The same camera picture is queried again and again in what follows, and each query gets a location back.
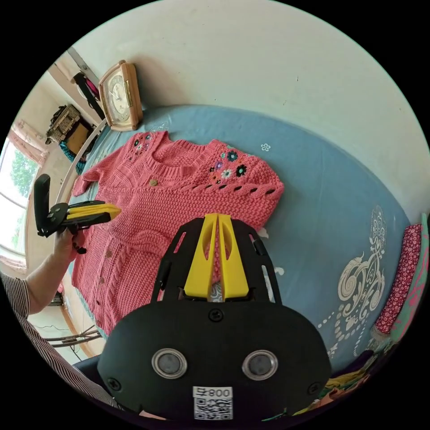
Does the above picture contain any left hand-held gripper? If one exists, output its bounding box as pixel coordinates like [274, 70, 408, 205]
[36, 200, 122, 254]

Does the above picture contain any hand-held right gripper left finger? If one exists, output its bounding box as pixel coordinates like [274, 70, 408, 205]
[184, 213, 218, 299]

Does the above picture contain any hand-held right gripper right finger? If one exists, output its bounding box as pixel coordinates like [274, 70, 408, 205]
[218, 213, 250, 300]

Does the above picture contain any person's left forearm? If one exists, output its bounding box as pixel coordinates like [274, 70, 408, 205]
[25, 252, 75, 316]

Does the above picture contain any pink knit cardigan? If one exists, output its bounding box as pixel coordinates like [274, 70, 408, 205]
[69, 131, 285, 337]

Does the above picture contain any person's left hand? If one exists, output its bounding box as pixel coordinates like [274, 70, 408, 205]
[53, 227, 87, 267]

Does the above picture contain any window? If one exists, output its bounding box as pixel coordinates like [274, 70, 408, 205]
[0, 140, 40, 267]

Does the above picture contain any cluttered shelf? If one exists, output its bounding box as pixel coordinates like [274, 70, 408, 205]
[45, 104, 95, 156]

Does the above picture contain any pink curtain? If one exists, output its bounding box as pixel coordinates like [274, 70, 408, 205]
[9, 120, 50, 166]

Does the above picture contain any bed with blue printed sheet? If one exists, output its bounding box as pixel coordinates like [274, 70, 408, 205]
[60, 104, 413, 374]

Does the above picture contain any wooden framed clock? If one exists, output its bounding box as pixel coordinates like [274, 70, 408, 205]
[98, 59, 144, 132]

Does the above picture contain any person's body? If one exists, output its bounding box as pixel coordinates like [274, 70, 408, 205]
[0, 271, 125, 412]

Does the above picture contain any red floral rolled blanket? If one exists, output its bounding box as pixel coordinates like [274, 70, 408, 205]
[371, 223, 423, 335]

